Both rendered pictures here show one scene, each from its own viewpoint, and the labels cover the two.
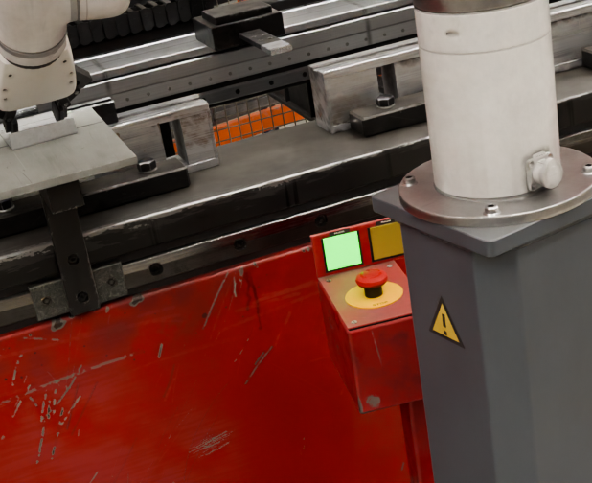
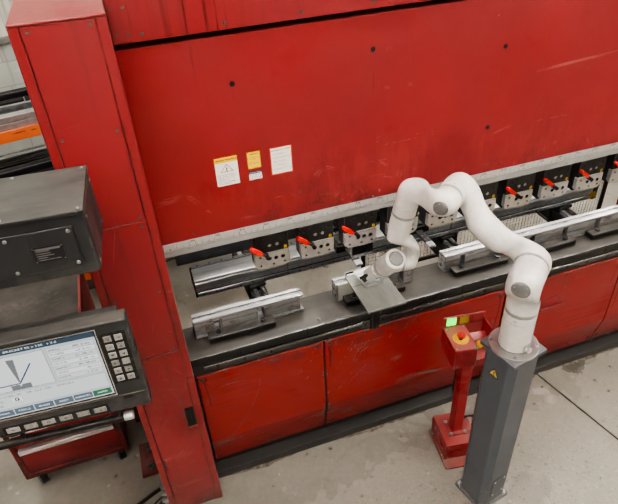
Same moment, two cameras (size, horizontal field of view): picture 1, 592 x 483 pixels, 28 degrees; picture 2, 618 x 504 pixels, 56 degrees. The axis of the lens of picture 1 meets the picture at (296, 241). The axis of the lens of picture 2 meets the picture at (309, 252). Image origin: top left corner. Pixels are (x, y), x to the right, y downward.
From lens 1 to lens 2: 1.46 m
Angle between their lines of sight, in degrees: 13
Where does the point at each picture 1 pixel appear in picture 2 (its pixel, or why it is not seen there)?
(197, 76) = not seen: hidden behind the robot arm
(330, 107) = (445, 265)
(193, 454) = (391, 360)
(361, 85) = (455, 259)
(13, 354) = (353, 337)
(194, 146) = (406, 276)
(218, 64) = not seen: hidden behind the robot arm
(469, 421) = (494, 393)
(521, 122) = (525, 340)
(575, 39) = not seen: hidden behind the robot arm
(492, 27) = (525, 323)
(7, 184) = (372, 307)
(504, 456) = (501, 403)
